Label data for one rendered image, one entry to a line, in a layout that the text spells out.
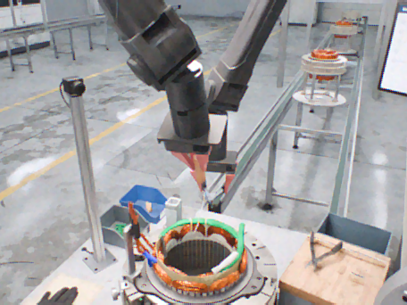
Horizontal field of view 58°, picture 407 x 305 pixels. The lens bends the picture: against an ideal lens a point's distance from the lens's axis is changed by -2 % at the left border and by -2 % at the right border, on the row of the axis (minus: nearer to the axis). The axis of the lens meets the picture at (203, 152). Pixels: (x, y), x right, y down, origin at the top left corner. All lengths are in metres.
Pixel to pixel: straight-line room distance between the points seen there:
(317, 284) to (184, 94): 0.51
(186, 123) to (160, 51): 0.13
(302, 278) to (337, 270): 0.09
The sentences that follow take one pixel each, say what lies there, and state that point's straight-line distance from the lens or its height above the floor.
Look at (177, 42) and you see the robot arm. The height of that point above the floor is 1.57.
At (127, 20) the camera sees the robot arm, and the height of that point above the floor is 1.60.
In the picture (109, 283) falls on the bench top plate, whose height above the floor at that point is 0.78.
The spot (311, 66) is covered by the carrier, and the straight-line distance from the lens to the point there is 2.78.
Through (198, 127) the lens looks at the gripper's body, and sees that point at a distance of 0.56.
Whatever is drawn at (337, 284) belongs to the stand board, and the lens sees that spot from 0.86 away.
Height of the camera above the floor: 1.64
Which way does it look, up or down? 26 degrees down
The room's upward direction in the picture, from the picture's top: straight up
